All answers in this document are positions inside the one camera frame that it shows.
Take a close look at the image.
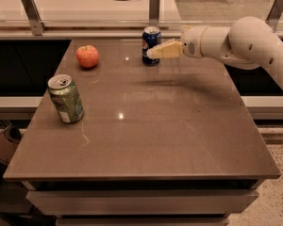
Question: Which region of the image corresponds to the middle metal railing bracket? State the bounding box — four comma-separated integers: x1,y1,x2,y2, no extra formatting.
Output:
149,0,160,26

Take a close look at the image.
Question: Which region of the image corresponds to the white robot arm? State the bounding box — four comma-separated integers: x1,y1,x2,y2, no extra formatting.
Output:
146,17,283,90

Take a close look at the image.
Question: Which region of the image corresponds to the green soda can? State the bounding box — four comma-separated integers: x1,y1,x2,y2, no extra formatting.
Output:
48,74,84,123

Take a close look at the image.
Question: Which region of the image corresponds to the metal railing bracket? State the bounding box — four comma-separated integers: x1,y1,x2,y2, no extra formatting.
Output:
21,0,45,36
266,0,283,31
149,0,160,26

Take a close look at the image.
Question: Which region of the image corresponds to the red apple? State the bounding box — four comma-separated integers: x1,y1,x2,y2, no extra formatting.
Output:
75,45,99,69

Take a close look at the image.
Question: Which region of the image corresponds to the left metal railing bracket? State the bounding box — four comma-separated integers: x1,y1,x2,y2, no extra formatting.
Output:
21,0,45,36

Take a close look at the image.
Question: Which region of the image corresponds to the right metal railing bracket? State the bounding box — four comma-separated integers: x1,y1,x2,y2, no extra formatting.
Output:
266,0,283,31

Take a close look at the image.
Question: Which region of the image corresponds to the blue pepsi can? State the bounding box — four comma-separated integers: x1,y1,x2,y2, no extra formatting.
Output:
141,26,161,67

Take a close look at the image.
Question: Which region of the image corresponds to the grey cabinet drawer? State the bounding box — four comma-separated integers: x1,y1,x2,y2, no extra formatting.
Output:
26,189,258,216

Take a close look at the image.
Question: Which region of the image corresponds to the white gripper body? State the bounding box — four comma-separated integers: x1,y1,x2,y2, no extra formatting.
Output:
180,26,208,58

